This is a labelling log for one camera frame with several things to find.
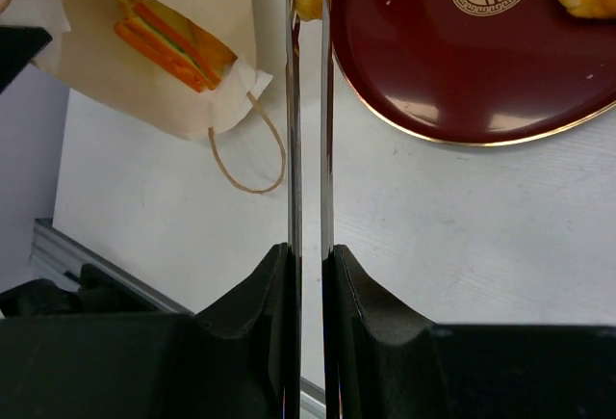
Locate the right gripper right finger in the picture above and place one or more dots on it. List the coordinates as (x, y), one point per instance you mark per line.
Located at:
(383, 359)

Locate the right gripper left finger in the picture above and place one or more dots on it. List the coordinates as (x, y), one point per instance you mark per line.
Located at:
(116, 365)

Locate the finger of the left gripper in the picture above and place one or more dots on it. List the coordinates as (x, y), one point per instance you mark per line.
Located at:
(19, 45)

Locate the fake sandwich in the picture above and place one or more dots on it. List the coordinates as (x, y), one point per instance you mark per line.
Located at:
(174, 43)

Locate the beige paper bag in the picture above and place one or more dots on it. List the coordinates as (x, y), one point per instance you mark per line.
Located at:
(87, 55)

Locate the metal tongs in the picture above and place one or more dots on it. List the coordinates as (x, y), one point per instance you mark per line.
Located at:
(294, 172)

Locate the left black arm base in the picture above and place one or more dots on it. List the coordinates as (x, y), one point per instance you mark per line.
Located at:
(48, 294)

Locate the red round tray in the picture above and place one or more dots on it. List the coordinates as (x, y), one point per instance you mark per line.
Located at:
(475, 72)

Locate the aluminium rail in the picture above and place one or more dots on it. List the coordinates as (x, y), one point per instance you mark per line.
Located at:
(240, 358)

